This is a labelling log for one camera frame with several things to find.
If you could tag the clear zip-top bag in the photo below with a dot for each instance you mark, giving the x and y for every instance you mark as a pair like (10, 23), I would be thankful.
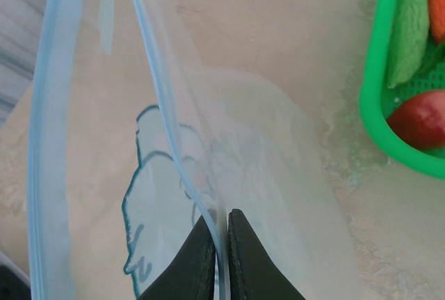
(104, 140)

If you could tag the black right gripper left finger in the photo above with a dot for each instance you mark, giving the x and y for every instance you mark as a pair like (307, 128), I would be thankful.
(187, 272)

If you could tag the green plastic basket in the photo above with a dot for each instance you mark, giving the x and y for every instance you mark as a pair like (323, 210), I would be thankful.
(377, 70)

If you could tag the red apple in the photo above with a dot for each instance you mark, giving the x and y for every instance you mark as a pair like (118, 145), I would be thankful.
(420, 122)

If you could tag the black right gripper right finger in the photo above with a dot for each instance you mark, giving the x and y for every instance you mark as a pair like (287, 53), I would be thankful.
(250, 268)

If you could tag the light green ridged vegetable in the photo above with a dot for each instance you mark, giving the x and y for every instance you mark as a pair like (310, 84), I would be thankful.
(410, 35)

